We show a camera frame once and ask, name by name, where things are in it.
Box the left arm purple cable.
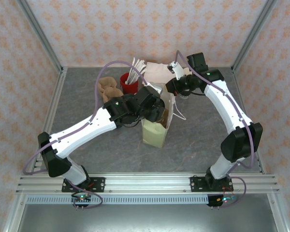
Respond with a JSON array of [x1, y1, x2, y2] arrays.
[[23, 60, 150, 210]]

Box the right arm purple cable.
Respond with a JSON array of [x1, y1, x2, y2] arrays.
[[175, 50, 256, 209]]

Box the left circuit board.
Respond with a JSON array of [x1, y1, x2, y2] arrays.
[[71, 193, 92, 208]]

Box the slotted grey cable duct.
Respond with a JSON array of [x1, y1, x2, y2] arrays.
[[26, 195, 210, 205]]

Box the aluminium mounting rail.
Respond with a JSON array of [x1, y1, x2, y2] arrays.
[[15, 172, 280, 194]]

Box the right circuit board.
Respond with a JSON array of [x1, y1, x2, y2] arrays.
[[206, 193, 237, 208]]

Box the aluminium table edge rail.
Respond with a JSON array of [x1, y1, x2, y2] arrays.
[[231, 67, 290, 232], [2, 67, 68, 232]]

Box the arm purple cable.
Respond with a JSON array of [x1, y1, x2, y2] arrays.
[[23, 60, 150, 210], [175, 50, 256, 209]]

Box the white paper takeout bag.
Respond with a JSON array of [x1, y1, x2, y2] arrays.
[[141, 82, 187, 148]]

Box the grey metal panel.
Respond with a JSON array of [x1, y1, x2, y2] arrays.
[[16, 203, 281, 232]]

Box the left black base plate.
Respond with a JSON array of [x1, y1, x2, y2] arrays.
[[61, 177, 106, 193]]

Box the aluminium frame post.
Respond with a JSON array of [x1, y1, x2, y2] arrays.
[[15, 0, 65, 73], [231, 0, 280, 73]]

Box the red straw holder cup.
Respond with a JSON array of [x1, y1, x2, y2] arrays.
[[120, 72, 139, 95]]

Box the white napkin stack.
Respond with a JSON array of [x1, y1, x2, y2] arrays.
[[145, 61, 174, 82]]

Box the circuit board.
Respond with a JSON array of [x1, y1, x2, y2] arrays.
[[71, 193, 92, 208], [206, 193, 237, 208]]

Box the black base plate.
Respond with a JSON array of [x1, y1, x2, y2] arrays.
[[190, 176, 208, 193], [61, 177, 106, 193]]

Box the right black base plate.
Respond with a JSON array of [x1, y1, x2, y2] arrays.
[[190, 176, 208, 193]]

